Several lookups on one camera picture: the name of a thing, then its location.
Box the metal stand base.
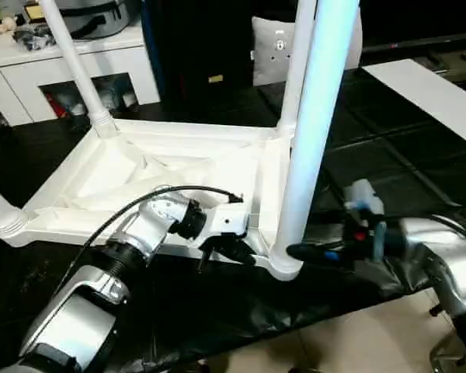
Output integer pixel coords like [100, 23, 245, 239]
[426, 329, 466, 373]

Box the white flat board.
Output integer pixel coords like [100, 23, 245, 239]
[363, 58, 466, 153]

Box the white plastic table leg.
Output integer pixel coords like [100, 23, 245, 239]
[37, 0, 117, 138]
[277, 0, 320, 136]
[273, 0, 360, 273]
[0, 180, 29, 241]

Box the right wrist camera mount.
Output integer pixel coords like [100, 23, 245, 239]
[343, 179, 386, 262]

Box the black cabinet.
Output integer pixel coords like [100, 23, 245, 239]
[141, 0, 296, 105]

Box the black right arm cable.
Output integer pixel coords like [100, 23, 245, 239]
[430, 214, 466, 250]

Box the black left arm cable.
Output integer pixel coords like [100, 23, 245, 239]
[53, 186, 245, 301]

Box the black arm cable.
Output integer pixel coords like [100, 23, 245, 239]
[53, 186, 245, 301]
[430, 214, 466, 250]

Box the white cabinet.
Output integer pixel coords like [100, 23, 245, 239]
[0, 23, 161, 127]

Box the dark bag on cabinet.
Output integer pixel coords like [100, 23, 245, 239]
[57, 0, 132, 40]

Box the grey cushion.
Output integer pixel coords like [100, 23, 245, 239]
[250, 15, 364, 88]

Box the dark clutter pile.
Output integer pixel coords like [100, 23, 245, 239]
[13, 25, 56, 52]

